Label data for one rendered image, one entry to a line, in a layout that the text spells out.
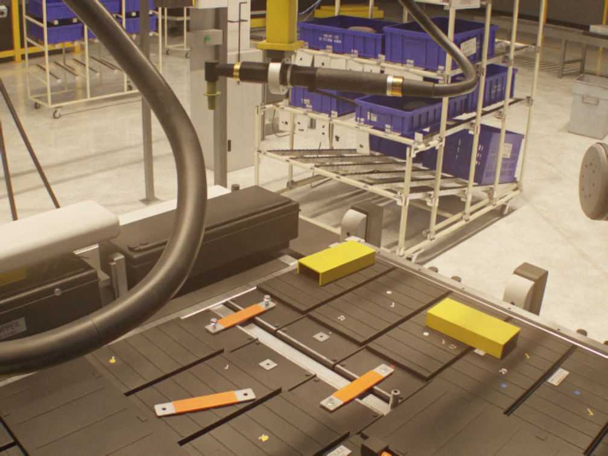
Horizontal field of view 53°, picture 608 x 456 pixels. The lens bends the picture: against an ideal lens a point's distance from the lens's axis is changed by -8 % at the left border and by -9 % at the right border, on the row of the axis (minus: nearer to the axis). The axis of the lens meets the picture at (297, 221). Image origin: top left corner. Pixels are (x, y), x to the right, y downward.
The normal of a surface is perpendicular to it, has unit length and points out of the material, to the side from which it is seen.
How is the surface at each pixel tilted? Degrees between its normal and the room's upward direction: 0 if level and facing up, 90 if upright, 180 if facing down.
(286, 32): 90
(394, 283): 0
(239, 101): 90
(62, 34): 97
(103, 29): 78
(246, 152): 90
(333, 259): 0
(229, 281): 0
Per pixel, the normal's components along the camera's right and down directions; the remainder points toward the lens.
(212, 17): 0.70, 0.30
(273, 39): -0.29, 0.37
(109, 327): 0.60, 0.06
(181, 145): -0.21, -0.25
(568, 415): 0.03, -0.92
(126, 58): -0.11, 0.13
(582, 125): -0.56, 0.31
